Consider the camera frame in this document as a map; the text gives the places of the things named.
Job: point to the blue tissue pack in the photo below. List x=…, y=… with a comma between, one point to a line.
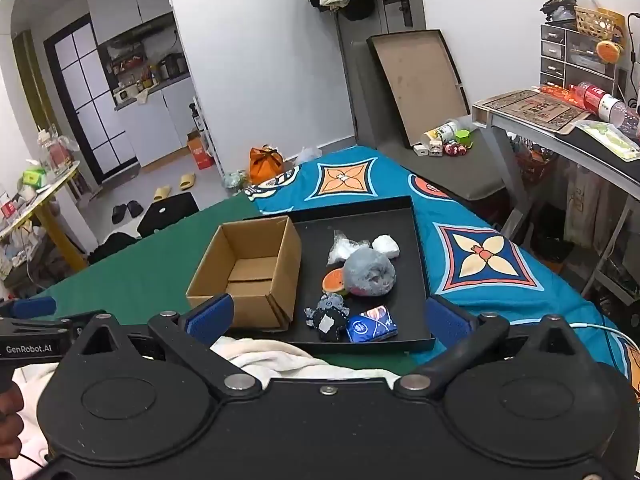
x=372, y=325

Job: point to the grey desk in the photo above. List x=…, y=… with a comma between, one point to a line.
x=540, y=135

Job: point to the orange bag black ribbon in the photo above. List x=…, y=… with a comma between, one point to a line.
x=265, y=165

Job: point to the green tissue box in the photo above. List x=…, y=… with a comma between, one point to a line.
x=34, y=177

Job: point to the black desk mat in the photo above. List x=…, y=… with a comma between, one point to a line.
x=590, y=147

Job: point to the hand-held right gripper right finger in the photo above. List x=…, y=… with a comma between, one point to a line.
x=447, y=322

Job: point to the burger plush toy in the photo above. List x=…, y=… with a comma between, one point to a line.
x=332, y=280

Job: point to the white plastic bag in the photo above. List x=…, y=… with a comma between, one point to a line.
x=307, y=156

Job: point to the white kitchen cabinet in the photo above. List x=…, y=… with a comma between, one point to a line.
x=125, y=0
x=150, y=130

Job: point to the white upper kitchen cabinet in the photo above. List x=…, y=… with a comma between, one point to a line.
x=125, y=0

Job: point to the orange basket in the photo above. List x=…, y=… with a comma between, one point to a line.
x=535, y=170

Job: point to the clear plastic bag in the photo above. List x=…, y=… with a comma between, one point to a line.
x=342, y=250

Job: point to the orange carton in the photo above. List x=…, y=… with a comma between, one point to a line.
x=200, y=152

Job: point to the clear jar red contents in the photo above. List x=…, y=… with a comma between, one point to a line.
x=59, y=152

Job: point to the black framed glass door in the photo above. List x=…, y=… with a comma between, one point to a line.
x=95, y=125

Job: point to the green hexagonal box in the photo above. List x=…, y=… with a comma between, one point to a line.
x=462, y=137

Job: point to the clear bag of greens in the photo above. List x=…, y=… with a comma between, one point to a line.
x=235, y=182

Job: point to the small white appliance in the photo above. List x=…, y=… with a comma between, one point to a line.
x=125, y=95

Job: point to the black slipper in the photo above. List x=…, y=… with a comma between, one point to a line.
x=119, y=214
x=135, y=208

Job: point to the grey door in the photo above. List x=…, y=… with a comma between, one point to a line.
x=365, y=30

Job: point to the small red toys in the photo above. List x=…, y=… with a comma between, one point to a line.
x=455, y=149

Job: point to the dark dried bouquet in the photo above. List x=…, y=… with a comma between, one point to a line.
x=557, y=5

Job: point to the orange round plush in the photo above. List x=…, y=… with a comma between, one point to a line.
x=608, y=51

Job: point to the person's left hand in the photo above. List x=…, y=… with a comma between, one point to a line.
x=10, y=420

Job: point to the wicker basket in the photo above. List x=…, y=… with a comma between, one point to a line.
x=597, y=22

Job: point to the grey drawer organizer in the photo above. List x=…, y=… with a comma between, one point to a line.
x=555, y=55

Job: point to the white narrow rack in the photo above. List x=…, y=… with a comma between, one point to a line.
x=209, y=132

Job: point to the brown printed board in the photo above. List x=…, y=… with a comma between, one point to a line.
x=540, y=107

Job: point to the yellow curtain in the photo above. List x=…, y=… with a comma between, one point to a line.
x=32, y=80

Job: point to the white charger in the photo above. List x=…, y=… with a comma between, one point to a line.
x=421, y=151

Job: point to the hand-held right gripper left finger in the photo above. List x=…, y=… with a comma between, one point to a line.
x=210, y=317

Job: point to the white lower kitchen cabinet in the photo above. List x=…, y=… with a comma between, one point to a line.
x=150, y=130

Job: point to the black shallow tray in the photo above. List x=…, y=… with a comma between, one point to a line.
x=400, y=260

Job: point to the green bed sheet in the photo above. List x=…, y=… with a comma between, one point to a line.
x=150, y=260

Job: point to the black stool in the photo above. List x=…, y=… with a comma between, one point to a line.
x=165, y=215

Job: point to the white and green cup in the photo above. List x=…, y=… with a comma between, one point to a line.
x=440, y=132

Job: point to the beige tote bag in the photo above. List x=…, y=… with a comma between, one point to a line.
x=590, y=200

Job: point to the dark clothing pile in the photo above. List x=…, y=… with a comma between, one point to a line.
x=112, y=247

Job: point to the yellow slipper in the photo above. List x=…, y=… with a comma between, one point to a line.
x=187, y=181
x=162, y=194

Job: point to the green and white packet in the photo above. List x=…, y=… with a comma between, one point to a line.
x=615, y=142

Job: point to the large plastic bottle red label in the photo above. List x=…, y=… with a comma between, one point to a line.
x=600, y=100

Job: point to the white cloth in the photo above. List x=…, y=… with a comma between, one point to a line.
x=386, y=246

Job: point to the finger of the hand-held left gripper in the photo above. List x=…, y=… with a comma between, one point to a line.
x=35, y=307

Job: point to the teal patterned blanket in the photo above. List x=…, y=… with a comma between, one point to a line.
x=390, y=180

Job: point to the white fleece garment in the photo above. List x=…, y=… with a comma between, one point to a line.
x=260, y=355

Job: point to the round table yellow legs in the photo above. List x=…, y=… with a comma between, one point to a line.
x=50, y=225

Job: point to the grey fluffy plush toy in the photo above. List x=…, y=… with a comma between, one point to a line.
x=367, y=272

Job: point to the brown cardboard box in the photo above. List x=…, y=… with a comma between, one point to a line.
x=250, y=240

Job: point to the black framed brown board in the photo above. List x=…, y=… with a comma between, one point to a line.
x=420, y=85

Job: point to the red packet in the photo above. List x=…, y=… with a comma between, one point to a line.
x=560, y=94

